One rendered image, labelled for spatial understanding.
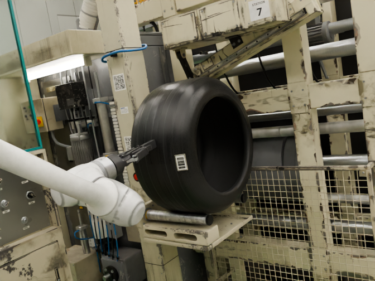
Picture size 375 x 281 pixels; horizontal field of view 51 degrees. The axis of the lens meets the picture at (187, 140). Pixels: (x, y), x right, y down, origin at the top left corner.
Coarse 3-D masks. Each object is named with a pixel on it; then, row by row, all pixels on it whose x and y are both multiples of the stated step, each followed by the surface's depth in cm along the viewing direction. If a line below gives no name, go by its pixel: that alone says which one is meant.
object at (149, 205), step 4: (148, 204) 179; (152, 204) 181; (156, 204) 183; (148, 208) 178; (152, 208) 181; (156, 208) 183; (160, 208) 185; (164, 208) 187; (144, 216) 176; (144, 220) 176; (148, 220) 178; (136, 224) 176; (140, 224) 174; (144, 224) 175; (140, 228) 175
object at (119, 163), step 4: (108, 156) 129; (112, 156) 129; (116, 156) 129; (128, 156) 133; (112, 160) 127; (116, 160) 128; (120, 160) 129; (124, 160) 130; (116, 164) 127; (120, 164) 128; (124, 164) 130; (116, 168) 127; (120, 168) 129; (120, 172) 129
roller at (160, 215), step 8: (152, 216) 174; (160, 216) 171; (168, 216) 168; (176, 216) 165; (184, 216) 162; (192, 216) 160; (200, 216) 158; (208, 216) 156; (200, 224) 158; (208, 224) 156
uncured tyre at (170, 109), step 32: (160, 96) 156; (192, 96) 150; (224, 96) 165; (160, 128) 147; (192, 128) 146; (224, 128) 193; (160, 160) 146; (192, 160) 145; (224, 160) 193; (160, 192) 154; (192, 192) 148; (224, 192) 162
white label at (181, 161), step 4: (176, 156) 143; (180, 156) 142; (184, 156) 142; (176, 160) 143; (180, 160) 142; (184, 160) 142; (176, 164) 143; (180, 164) 143; (184, 164) 142; (180, 168) 143; (184, 168) 143
